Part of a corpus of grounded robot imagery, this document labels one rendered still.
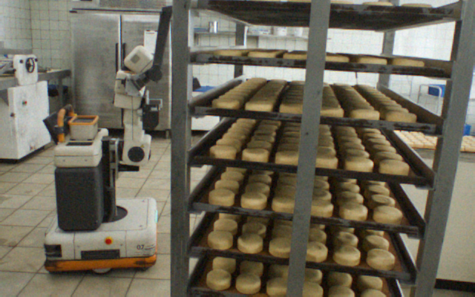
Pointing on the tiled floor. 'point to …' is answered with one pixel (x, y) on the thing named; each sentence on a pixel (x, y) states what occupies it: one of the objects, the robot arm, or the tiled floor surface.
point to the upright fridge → (114, 50)
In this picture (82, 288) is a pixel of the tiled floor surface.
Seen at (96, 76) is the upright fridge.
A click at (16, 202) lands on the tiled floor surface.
